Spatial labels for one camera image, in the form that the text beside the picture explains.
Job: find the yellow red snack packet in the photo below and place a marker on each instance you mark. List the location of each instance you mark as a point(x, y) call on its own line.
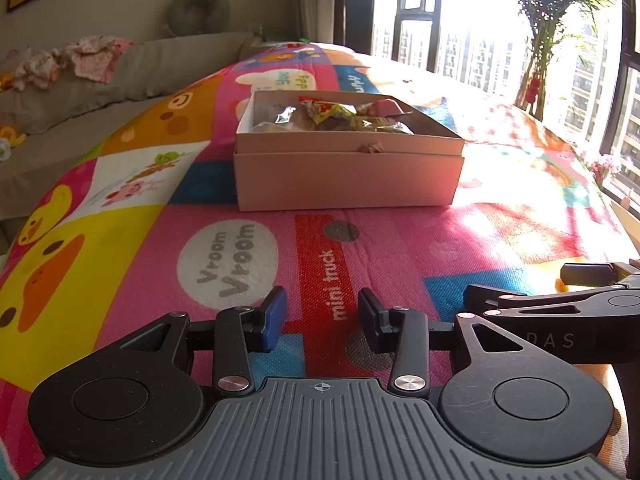
point(330, 110)

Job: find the green palm plant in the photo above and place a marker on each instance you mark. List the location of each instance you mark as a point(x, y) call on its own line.
point(550, 20)

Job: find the pink snack packet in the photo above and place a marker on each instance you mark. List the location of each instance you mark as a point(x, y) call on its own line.
point(380, 107)

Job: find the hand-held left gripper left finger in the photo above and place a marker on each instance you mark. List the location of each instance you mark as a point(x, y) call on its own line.
point(274, 317)

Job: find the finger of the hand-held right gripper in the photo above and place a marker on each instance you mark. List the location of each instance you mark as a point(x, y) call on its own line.
point(500, 296)
point(590, 274)

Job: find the dark window frame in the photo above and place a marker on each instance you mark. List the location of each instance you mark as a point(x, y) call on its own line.
point(617, 85)
point(395, 20)

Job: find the colourful cartoon play mat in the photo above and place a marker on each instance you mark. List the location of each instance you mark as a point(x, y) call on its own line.
point(150, 240)

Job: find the clear-wrapped bread with barcode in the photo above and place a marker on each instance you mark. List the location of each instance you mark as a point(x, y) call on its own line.
point(285, 120)

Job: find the pink cardboard box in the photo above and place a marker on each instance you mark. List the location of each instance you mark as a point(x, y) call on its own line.
point(340, 180)

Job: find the grey sofa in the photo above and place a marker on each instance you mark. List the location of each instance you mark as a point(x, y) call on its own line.
point(100, 80)

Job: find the red hanging ornament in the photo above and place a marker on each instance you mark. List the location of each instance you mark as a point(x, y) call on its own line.
point(534, 89)

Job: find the orange plush toy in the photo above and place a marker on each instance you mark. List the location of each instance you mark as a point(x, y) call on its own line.
point(14, 135)

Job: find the pile of pink clothes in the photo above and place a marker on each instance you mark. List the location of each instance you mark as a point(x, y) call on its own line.
point(85, 57)

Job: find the pink potted flowers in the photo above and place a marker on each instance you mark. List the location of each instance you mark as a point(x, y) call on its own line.
point(605, 167)

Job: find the grey neck pillow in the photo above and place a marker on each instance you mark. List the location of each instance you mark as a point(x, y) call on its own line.
point(200, 10)

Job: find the white flower toy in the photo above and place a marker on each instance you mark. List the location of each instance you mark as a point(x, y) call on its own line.
point(4, 150)

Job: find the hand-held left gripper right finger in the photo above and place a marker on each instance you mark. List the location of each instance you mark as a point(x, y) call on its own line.
point(368, 320)

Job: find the beige curtain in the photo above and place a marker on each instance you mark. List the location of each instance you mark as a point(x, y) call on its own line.
point(320, 0)

